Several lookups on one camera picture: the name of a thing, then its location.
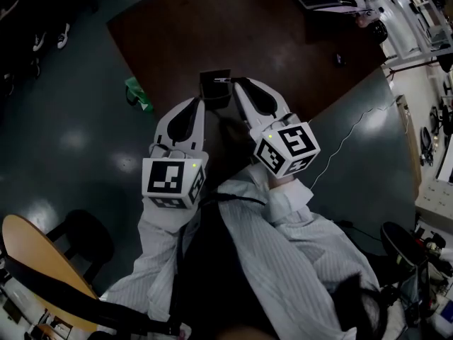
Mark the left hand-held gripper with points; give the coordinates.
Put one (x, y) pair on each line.
(166, 179)

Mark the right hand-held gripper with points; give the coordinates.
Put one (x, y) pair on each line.
(297, 144)

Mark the small black box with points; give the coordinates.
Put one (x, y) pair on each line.
(214, 92)

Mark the person's right forearm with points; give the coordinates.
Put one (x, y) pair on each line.
(318, 239)

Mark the person's left forearm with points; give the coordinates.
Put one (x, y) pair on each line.
(155, 253)

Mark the person's left hand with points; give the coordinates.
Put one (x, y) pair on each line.
(177, 154)

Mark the person's right hand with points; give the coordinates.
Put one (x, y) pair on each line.
(288, 118)

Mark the green plastic bag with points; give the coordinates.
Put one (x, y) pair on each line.
(138, 96)

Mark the dark brown table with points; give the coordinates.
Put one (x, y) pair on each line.
(219, 30)

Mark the black trash bin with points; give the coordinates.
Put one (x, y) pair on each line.
(378, 32)

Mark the person's black top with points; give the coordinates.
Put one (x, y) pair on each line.
(212, 267)

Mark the black chair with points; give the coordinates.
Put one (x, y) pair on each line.
(85, 236)

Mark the white and black sneaker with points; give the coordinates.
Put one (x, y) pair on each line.
(63, 37)
(39, 42)

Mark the black tripod stand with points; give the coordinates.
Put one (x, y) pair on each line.
(410, 67)

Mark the round wooden table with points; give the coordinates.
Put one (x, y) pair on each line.
(32, 253)

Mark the black round stool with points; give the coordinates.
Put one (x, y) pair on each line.
(403, 243)

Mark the white metal frame table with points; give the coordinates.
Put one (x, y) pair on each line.
(417, 20)

